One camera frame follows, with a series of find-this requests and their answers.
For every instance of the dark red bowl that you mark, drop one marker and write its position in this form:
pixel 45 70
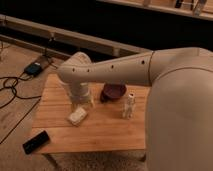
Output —
pixel 111 92

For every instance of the white toy figure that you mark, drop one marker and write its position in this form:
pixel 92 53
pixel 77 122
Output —
pixel 129 106

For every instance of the wooden table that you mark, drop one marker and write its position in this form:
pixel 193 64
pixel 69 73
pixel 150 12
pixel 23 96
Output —
pixel 104 129

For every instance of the white toy car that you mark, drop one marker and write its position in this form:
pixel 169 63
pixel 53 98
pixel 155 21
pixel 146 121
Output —
pixel 77 116

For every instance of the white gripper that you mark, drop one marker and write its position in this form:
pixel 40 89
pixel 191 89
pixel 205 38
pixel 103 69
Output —
pixel 80 93

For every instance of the black remote control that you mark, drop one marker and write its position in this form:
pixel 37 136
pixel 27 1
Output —
pixel 36 142

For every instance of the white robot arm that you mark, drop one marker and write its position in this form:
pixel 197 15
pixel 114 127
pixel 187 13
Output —
pixel 179 108

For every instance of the long wooden rail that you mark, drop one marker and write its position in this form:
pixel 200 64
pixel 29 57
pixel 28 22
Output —
pixel 80 40

